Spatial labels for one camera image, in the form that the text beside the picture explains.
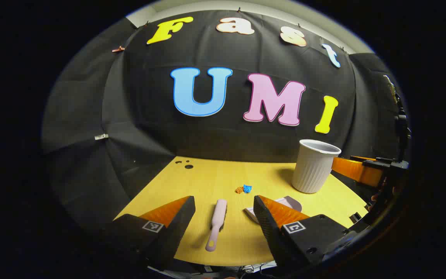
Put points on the grey dustpan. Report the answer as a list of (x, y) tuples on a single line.
[(290, 202)]

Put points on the copper cloth clip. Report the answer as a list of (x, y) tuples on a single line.
[(118, 49)]

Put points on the silver cloth clip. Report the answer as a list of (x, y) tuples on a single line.
[(101, 136)]

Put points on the blue paper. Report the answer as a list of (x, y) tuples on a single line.
[(247, 188)]

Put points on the black backdrop cloth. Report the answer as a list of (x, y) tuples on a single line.
[(149, 116)]

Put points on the orange paper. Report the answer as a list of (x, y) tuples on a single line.
[(239, 190)]

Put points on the small pink broom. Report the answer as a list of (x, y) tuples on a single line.
[(218, 217)]

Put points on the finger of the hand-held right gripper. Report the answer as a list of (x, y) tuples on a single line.
[(356, 171), (362, 157)]

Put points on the white ribbed garbage bin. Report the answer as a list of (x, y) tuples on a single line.
[(312, 170)]

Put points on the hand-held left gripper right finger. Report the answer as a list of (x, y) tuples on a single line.
[(267, 228)]

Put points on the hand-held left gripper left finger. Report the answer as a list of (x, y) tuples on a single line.
[(180, 224)]

